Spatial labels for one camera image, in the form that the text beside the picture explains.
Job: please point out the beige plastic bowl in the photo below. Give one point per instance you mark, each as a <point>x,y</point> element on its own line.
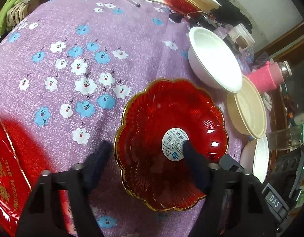
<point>247,111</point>

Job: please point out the white foam bowl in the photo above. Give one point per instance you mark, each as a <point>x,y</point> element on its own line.
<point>255,158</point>
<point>212,60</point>

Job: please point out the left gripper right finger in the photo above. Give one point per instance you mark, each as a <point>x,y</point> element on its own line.
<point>196,165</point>

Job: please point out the white work gloves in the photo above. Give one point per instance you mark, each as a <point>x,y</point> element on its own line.
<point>267,101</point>

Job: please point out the white plastic cup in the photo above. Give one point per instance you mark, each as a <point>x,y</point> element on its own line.
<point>241,36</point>

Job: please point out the red gold-rimmed flower plate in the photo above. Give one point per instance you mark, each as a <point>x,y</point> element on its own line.
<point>148,146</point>

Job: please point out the pink sleeved water bottle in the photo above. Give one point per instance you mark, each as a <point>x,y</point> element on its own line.
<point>270,76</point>

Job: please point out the purple floral tablecloth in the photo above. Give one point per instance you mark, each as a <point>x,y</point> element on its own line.
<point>69,68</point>

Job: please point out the red transparent flower plate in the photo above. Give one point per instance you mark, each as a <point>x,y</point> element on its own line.
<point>14,185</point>

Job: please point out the red plate under stack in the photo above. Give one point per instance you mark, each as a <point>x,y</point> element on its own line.
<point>182,6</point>

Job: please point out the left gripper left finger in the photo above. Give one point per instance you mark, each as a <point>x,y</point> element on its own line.
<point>42,214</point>

